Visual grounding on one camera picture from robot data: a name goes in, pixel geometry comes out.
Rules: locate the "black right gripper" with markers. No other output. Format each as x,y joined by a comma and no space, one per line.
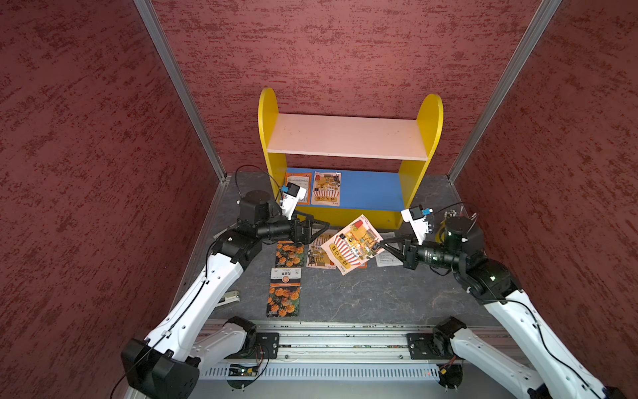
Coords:
409,255

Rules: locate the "white seed bag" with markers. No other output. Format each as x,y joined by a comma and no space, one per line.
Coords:
387,259

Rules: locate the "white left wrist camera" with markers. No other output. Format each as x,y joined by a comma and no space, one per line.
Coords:
292,194

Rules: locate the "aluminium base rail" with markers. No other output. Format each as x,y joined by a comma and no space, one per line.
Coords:
242,354

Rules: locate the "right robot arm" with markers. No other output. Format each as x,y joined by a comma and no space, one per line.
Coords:
554,371

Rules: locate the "yellow pen holder cup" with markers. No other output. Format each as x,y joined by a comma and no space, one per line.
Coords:
449,214

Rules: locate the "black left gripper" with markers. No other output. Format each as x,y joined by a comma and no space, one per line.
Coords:
305,238

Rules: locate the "aluminium corner post left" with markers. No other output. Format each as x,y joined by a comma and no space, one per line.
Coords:
152,24

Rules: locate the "marigold seed bag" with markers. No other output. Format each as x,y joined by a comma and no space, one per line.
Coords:
284,293
290,255

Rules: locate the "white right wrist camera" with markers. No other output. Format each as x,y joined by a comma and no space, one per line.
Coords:
417,218

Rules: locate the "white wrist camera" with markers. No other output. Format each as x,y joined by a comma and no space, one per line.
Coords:
417,218
292,194

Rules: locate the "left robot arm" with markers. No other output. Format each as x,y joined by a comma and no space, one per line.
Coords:
199,299

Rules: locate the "aluminium corner post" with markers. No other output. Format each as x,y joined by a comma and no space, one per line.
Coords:
533,33
152,24

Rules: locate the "white grey stapler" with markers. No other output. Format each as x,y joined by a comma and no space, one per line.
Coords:
229,298

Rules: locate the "yellow wooden shelf unit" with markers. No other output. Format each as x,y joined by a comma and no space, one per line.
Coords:
379,196

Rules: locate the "aluminium corner post right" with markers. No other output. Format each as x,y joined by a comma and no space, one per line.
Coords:
533,33

